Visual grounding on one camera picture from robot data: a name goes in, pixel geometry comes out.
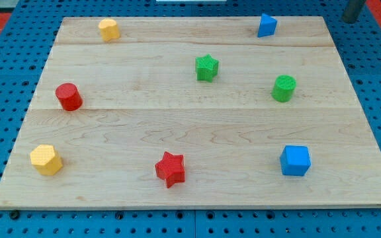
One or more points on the grey robot arm stick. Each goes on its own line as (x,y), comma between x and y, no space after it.
(352,11)

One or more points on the red star block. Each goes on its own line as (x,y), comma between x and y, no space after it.
(171,169)

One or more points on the green star block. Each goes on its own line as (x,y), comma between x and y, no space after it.
(206,68)

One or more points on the blue triangle block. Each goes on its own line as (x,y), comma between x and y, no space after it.
(267,26)

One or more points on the wooden board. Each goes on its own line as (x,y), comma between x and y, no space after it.
(141,98)

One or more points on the green cylinder block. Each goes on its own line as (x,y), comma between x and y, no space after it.
(283,88)

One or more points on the blue cube block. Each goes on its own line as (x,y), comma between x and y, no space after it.
(295,160)

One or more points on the yellow heart block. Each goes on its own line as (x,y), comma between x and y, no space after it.
(109,29)

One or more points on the red cylinder block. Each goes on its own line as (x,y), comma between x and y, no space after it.
(68,96)

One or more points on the yellow hexagon block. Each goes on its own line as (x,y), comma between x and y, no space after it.
(46,160)

